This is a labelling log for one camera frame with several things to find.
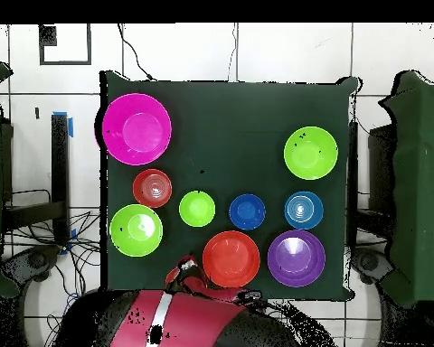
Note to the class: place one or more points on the large orange bowl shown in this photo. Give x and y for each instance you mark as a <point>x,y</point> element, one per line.
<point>231,259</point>

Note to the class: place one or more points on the small green bowl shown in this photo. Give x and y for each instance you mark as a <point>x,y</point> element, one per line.
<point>197,209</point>

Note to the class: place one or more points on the small dark blue bowl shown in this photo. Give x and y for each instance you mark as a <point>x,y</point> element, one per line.
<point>247,211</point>

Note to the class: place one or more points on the purple bowl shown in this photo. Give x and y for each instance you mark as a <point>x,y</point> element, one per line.
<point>296,260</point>

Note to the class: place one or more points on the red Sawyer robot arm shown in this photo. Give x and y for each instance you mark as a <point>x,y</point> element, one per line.
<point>188,318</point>

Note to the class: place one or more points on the large green bowl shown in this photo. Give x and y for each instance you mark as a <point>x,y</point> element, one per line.
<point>311,153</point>
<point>135,230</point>

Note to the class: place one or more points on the dark green table cloth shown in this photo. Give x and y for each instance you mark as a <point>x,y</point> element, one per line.
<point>220,144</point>

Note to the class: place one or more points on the light blue translucent bowl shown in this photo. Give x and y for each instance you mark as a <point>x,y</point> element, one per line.
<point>303,210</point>

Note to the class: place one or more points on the large pink bowl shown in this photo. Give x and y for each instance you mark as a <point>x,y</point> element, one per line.
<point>137,130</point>

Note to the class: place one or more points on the black office chair base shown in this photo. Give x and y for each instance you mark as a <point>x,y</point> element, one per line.
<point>369,262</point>
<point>36,260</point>

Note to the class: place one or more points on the blue tape strip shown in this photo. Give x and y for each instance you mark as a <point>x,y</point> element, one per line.
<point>71,126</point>

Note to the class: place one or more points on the black floor frame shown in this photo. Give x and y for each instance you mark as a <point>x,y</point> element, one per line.
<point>47,36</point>

